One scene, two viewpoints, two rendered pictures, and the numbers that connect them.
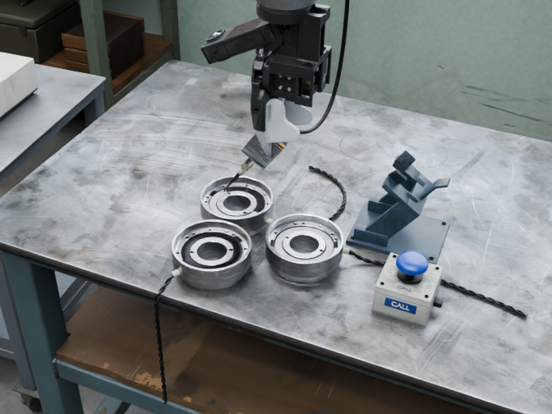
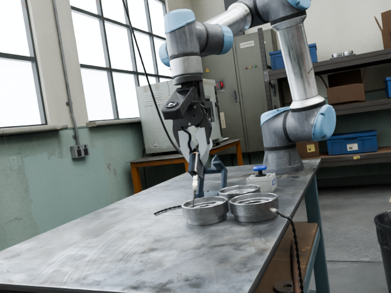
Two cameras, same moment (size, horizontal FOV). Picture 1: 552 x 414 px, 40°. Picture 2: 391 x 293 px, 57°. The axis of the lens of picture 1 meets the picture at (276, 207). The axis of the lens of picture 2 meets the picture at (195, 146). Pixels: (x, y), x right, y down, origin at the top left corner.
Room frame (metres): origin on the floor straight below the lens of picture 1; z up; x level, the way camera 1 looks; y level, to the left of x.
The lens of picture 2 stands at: (0.84, 0.87, 1.02)
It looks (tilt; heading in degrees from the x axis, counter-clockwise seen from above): 3 degrees down; 272
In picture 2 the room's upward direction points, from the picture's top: 8 degrees counter-clockwise
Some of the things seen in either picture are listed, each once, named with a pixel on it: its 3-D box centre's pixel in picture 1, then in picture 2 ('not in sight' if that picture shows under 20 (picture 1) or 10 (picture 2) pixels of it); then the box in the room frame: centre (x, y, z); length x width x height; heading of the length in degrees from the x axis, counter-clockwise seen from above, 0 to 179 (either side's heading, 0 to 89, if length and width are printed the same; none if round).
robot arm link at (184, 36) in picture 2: not in sight; (182, 36); (0.87, -0.01, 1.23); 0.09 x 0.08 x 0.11; 45
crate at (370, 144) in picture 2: not in sight; (352, 142); (-0.79, -3.29, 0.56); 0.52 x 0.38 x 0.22; 155
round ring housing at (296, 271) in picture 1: (304, 249); (240, 196); (0.78, -0.04, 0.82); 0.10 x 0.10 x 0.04
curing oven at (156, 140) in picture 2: not in sight; (184, 116); (1.02, -2.60, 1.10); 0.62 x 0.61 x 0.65; 68
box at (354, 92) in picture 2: not in sight; (344, 87); (-0.77, -3.28, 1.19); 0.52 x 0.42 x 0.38; 158
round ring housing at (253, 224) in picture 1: (236, 207); (205, 210); (0.87, 0.06, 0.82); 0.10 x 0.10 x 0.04
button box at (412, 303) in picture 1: (411, 289); (262, 182); (0.70, -0.18, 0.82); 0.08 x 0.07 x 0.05; 68
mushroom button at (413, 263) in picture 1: (410, 273); (260, 174); (0.71, -0.17, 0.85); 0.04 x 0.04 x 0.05
